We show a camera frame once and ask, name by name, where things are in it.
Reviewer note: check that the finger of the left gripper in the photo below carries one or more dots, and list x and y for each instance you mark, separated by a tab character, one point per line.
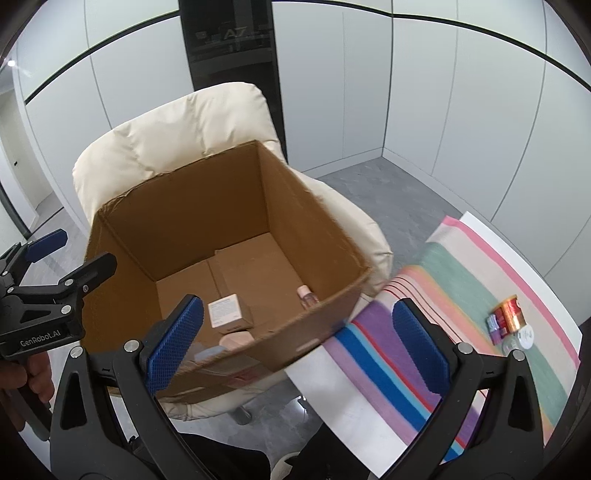
84	279
18	258

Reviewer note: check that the clear plastic round container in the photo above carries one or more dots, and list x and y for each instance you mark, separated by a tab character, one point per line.
509	344

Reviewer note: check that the clear plastic package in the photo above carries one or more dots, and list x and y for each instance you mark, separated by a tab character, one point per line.
197	353

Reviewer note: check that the white small carton box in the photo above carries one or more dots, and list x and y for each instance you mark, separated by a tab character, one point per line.
229	314

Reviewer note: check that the person's left hand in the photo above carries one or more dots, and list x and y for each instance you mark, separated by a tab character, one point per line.
36	373

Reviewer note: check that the pink cosmetic bottle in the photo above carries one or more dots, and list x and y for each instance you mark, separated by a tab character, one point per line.
307	297

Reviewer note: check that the striped colourful blanket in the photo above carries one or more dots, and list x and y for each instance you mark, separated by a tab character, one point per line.
457	280

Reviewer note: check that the purple tube with blue label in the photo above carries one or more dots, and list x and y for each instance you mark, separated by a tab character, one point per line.
494	329

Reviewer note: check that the white round compact case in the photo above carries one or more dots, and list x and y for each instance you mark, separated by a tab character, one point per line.
525	337

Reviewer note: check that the cream padded chair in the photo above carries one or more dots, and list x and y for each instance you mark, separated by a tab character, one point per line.
194	127

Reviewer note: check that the red gold tin can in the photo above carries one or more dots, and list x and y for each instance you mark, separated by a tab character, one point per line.
509	316

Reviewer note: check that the black glass cabinet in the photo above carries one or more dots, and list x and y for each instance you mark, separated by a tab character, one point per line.
233	41

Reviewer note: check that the brown cardboard box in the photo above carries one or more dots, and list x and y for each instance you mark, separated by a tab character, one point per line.
240	222

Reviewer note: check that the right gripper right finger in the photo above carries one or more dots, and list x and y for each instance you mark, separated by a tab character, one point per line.
428	345

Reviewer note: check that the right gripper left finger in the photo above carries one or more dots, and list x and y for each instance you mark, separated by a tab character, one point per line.
167	342

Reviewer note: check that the white wardrobe doors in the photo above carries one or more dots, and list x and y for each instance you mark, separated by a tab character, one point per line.
487	103

